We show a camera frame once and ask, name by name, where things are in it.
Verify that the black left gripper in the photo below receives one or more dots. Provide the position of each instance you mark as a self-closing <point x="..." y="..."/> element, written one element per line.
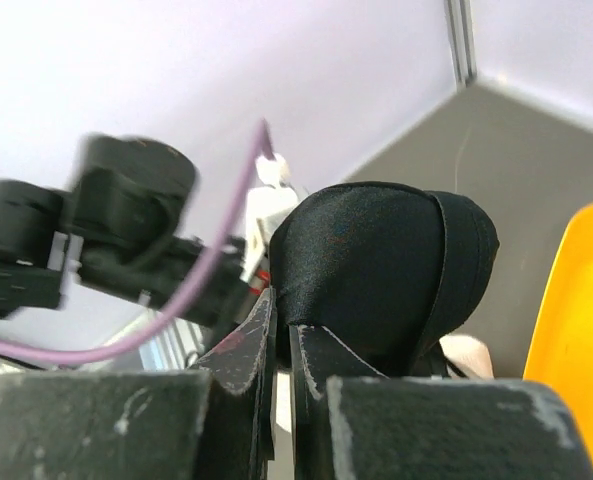
<point x="124" y="205"/>

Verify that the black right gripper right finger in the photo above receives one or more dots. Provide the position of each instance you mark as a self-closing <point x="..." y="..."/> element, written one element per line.
<point x="350" y="422"/>

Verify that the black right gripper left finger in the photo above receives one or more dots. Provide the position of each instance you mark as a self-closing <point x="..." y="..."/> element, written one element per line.
<point x="210" y="421"/>

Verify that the white mesh laundry bag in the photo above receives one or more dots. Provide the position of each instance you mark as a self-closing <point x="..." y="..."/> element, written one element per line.
<point x="468" y="354"/>

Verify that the black bra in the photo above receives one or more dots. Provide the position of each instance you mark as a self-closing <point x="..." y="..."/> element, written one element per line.
<point x="389" y="269"/>

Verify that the yellow plastic basket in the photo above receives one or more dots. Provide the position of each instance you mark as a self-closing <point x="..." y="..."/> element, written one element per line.
<point x="561" y="349"/>

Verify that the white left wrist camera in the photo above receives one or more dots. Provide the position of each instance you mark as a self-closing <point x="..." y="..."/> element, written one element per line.
<point x="266" y="207"/>

